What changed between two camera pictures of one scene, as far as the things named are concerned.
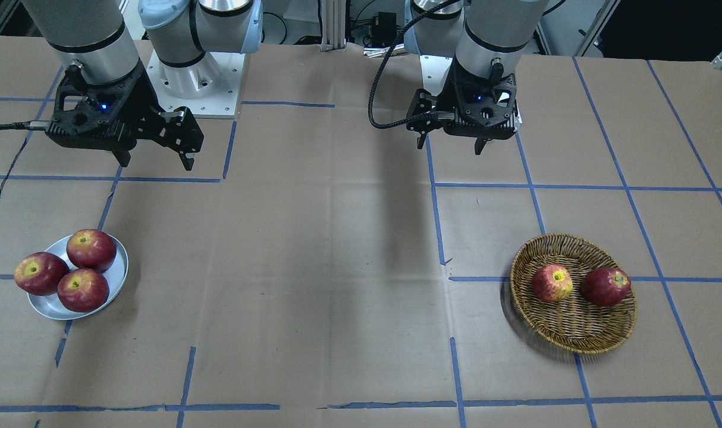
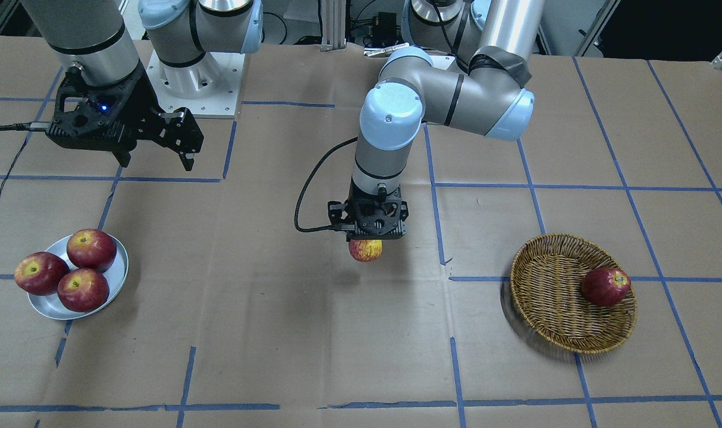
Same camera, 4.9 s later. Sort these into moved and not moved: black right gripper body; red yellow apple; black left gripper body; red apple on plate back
Moved: black right gripper body; red yellow apple
Not moved: red apple on plate back; black left gripper body
